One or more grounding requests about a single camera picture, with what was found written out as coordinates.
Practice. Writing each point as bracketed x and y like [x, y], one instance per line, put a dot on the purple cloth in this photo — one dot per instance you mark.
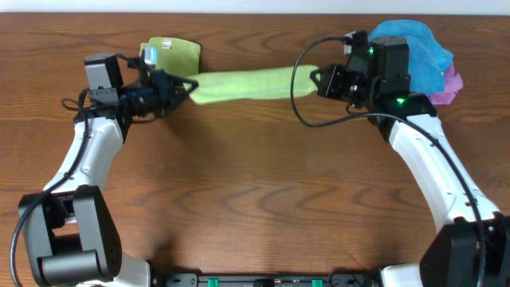
[453, 85]

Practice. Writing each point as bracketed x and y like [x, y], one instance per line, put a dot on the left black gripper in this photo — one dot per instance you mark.
[162, 88]

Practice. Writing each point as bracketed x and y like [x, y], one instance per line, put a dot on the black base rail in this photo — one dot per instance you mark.
[286, 280]

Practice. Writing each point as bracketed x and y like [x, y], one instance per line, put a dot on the green microfiber cloth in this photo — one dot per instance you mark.
[263, 84]

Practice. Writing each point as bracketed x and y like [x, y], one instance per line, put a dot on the blue cloth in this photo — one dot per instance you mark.
[428, 59]

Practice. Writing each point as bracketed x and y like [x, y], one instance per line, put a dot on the folded green cloth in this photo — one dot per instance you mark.
[174, 55]

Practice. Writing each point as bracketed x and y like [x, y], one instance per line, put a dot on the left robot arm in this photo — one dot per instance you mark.
[69, 233]

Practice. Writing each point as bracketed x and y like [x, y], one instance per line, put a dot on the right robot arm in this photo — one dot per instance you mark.
[471, 246]

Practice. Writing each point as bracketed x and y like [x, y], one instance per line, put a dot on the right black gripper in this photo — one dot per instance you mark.
[337, 71]

